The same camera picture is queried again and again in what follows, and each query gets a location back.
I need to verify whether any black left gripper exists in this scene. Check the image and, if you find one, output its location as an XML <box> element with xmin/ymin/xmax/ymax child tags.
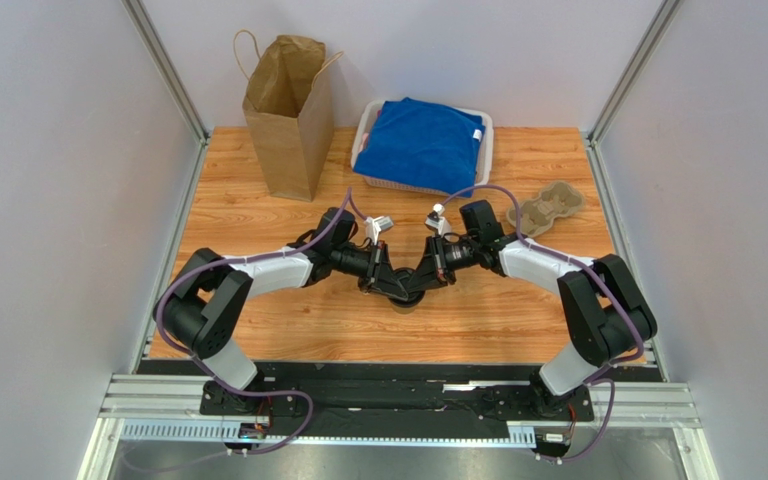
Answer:
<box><xmin>331</xmin><ymin>240</ymin><xmax>406</xmax><ymax>301</ymax></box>

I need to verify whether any black plastic cup lid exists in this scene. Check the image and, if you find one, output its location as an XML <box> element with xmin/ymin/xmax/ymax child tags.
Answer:
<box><xmin>387</xmin><ymin>268</ymin><xmax>425</xmax><ymax>309</ymax></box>

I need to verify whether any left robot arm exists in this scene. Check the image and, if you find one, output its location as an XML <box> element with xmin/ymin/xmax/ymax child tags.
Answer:
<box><xmin>153</xmin><ymin>207</ymin><xmax>409</xmax><ymax>393</ymax></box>

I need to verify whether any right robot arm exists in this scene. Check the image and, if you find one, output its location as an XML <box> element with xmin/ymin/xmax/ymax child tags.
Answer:
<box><xmin>399</xmin><ymin>200</ymin><xmax>658</xmax><ymax>418</ymax></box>

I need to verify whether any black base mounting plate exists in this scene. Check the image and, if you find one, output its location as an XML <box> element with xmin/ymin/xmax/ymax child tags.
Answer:
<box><xmin>199</xmin><ymin>361</ymin><xmax>596</xmax><ymax>440</ymax></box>

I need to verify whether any blue folded cloth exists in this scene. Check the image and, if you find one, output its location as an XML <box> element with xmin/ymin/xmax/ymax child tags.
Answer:
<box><xmin>353</xmin><ymin>97</ymin><xmax>486</xmax><ymax>199</ymax></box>

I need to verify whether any cardboard cup carrier tray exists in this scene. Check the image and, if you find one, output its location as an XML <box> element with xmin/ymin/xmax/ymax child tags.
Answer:
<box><xmin>505</xmin><ymin>180</ymin><xmax>586</xmax><ymax>238</ymax></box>

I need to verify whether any white plastic basket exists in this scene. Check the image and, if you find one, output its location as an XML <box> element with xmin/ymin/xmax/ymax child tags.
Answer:
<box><xmin>349</xmin><ymin>99</ymin><xmax>495</xmax><ymax>196</ymax></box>

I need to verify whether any brown paper bag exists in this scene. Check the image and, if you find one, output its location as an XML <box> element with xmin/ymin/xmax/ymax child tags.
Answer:
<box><xmin>234</xmin><ymin>29</ymin><xmax>344</xmax><ymax>202</ymax></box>

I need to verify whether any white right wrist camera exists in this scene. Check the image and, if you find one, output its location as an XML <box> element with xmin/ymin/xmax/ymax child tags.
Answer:
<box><xmin>424</xmin><ymin>203</ymin><xmax>453</xmax><ymax>239</ymax></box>

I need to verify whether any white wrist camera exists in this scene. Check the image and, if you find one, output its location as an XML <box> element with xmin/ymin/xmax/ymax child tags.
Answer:
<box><xmin>364</xmin><ymin>216</ymin><xmax>394</xmax><ymax>245</ymax></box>
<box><xmin>424</xmin><ymin>203</ymin><xmax>453</xmax><ymax>239</ymax></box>

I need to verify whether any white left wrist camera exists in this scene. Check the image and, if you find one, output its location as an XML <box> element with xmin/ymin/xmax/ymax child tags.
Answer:
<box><xmin>364</xmin><ymin>216</ymin><xmax>394</xmax><ymax>245</ymax></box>

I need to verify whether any aluminium frame rail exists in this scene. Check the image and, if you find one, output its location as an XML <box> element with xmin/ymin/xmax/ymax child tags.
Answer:
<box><xmin>79</xmin><ymin>375</ymin><xmax>718</xmax><ymax>479</ymax></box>

